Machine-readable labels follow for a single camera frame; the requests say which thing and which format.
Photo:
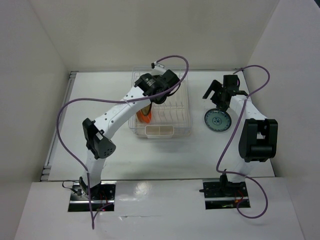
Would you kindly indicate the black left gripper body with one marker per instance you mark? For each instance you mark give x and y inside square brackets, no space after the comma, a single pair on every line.
[162,100]

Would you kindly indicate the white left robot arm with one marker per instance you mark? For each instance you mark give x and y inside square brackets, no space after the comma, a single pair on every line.
[98,133]

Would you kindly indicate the orange plate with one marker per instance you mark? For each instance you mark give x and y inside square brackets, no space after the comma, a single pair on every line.
[146,119]

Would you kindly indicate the yellow patterned plate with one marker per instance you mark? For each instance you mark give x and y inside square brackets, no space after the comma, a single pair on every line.
[145,111]

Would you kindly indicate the blue patterned plate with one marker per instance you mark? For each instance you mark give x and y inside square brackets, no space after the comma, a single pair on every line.
[217,121]

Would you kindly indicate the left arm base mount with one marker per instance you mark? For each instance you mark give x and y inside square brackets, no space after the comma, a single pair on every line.
[79,200]

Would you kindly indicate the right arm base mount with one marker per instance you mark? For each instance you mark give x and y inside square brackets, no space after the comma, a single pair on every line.
[221,194]

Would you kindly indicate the white wire dish rack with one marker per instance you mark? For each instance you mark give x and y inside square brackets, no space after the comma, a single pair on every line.
[175,111]

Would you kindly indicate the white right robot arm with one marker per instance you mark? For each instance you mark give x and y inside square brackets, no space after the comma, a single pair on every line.
[258,139]

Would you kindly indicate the beige cutlery holder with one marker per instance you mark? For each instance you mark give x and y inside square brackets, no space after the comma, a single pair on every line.
[159,131]

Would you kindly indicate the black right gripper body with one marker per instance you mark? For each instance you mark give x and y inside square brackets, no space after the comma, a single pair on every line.
[217,98]

